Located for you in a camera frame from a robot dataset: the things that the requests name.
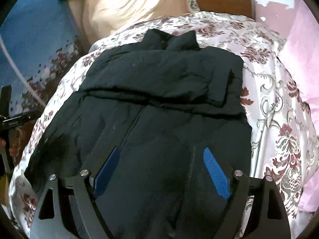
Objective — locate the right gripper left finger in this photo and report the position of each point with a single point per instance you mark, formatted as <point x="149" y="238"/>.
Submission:
<point x="68" y="206"/>

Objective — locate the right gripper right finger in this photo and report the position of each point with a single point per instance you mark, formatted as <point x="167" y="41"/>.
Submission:
<point x="268" y="217"/>

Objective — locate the black puffer jacket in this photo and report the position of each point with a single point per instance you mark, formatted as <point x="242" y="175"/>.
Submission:
<point x="161" y="102"/>

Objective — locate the person's left hand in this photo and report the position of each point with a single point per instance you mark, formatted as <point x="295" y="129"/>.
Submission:
<point x="15" y="146"/>

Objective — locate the white tube on wardrobe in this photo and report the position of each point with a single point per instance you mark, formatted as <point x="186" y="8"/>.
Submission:
<point x="19" y="74"/>

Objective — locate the floral satin bedspread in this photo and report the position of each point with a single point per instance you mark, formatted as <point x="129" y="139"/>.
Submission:
<point x="284" y="141"/>

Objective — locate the blue floral wardrobe cover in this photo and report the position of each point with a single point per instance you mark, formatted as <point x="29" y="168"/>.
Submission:
<point x="44" y="41"/>

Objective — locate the beige draped cloth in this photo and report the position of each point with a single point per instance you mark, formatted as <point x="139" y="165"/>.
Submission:
<point x="98" y="19"/>

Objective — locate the pink curtain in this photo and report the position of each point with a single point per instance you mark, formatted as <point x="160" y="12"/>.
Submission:
<point x="300" y="57"/>

